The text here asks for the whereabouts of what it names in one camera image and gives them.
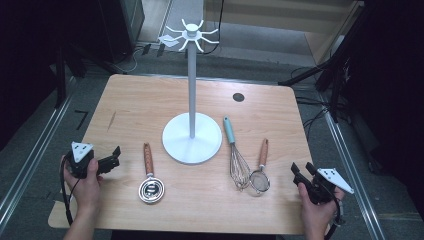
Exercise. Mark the person's right hand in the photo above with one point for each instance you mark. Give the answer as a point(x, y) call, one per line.
point(318, 215)

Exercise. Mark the black round table grommet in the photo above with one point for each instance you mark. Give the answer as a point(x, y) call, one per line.
point(238, 97)

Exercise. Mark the short black floor tape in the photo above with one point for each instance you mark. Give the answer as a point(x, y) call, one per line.
point(161, 50)
point(146, 49)

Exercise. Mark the metal floor rail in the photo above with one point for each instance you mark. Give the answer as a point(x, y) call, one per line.
point(353, 176)
point(33, 156)

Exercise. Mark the angled black floor tape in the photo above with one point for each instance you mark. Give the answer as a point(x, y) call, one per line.
point(81, 118)

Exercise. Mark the white utensil rack stand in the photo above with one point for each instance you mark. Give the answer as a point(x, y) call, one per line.
point(191, 138)

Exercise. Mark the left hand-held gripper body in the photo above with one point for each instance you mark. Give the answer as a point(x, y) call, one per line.
point(78, 166)

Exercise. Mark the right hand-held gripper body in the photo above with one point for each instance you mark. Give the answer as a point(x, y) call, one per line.
point(328, 186)

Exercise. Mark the dark cabinet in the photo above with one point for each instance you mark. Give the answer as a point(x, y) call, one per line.
point(121, 30)

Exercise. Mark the person's left hand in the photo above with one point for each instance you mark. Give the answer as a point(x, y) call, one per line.
point(87, 191)

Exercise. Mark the white paper piece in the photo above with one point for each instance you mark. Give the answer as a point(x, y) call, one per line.
point(168, 40)

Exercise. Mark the black tripod stand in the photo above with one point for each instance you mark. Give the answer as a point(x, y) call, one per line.
point(336, 66)

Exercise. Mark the black stand post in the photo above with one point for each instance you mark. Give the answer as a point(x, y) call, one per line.
point(60, 76)

